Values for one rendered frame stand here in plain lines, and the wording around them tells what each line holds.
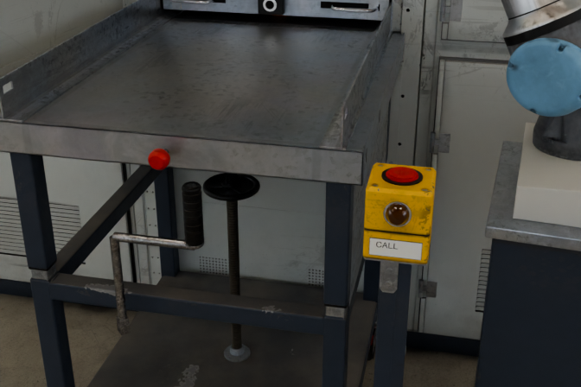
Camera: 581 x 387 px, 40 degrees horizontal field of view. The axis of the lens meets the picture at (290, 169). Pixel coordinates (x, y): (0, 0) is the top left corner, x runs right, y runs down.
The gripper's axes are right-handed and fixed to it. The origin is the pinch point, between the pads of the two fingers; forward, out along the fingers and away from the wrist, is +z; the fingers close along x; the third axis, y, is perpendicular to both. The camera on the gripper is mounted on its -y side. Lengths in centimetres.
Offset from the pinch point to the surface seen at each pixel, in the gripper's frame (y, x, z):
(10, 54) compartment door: -43, -28, -16
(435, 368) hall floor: 46, -87, 53
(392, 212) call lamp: 37, -53, -64
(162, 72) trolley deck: -11.7, -29.1, -14.9
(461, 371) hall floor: 52, -86, 53
